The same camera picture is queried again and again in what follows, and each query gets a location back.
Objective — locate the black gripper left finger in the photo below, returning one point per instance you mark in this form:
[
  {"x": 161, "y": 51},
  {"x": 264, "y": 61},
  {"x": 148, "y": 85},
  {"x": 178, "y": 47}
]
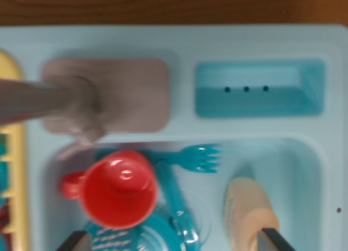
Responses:
[{"x": 79, "y": 242}]

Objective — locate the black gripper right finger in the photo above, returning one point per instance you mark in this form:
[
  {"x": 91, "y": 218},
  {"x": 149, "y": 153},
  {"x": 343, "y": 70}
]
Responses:
[{"x": 272, "y": 241}]

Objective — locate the cream detergent bottle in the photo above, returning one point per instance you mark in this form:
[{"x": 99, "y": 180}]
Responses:
[{"x": 244, "y": 207}]

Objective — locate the light blue toy sink unit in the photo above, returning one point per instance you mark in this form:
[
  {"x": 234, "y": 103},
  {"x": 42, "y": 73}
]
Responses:
[{"x": 190, "y": 41}]

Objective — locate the teal slotted toy spoon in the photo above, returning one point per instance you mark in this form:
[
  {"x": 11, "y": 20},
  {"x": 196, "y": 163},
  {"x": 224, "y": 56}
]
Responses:
[{"x": 108, "y": 240}]

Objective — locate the red toy cup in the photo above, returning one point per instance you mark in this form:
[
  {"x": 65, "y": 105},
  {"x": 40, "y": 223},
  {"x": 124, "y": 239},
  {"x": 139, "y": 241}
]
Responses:
[{"x": 117, "y": 191}]

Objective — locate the teal toy plate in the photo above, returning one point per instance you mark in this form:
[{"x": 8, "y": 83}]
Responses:
[{"x": 160, "y": 237}]

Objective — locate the teal toy knife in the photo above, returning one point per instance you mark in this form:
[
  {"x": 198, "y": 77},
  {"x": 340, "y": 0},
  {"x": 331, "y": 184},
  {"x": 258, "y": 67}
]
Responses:
[{"x": 175, "y": 196}]

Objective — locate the yellow dish rack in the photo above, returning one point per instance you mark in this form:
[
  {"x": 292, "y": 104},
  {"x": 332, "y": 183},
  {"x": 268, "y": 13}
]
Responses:
[{"x": 16, "y": 153}]

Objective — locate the teal toy fork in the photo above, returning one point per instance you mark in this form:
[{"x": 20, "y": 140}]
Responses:
[{"x": 198, "y": 158}]

